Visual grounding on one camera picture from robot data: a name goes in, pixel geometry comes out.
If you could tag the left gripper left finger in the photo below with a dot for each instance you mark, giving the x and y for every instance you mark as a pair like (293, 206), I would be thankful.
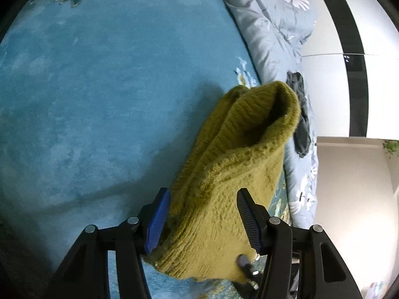
(83, 273)

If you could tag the green hanging plant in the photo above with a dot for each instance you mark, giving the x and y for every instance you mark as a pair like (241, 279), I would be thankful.
(391, 148)

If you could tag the olive green knit sweater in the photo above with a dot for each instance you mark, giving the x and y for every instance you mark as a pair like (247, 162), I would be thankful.
(240, 145)

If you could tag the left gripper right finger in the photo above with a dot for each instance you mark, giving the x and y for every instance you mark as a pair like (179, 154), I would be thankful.
(322, 271)

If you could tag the dark grey garment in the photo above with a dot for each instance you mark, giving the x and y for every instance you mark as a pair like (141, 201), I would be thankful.
(302, 139)

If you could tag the white black wardrobe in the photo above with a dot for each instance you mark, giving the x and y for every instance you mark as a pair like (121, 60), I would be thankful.
(351, 66)

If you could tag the light blue floral duvet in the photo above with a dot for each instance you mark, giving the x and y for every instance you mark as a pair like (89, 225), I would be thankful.
(275, 32)

